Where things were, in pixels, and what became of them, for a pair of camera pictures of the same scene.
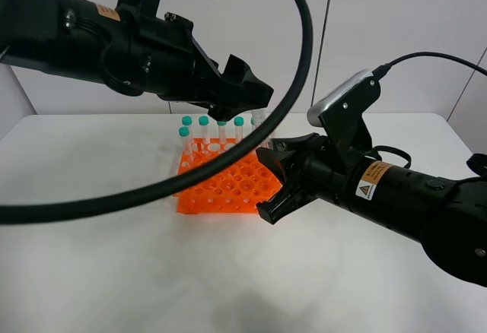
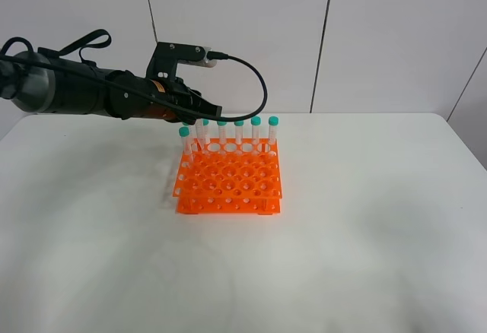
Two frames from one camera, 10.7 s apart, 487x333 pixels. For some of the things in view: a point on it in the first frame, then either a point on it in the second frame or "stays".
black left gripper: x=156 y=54 to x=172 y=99
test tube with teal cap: x=256 y=123 to x=198 y=137
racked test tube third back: x=222 y=136 stays
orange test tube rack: x=238 y=189 stays
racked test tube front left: x=184 y=132 stays
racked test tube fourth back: x=238 y=122 stays
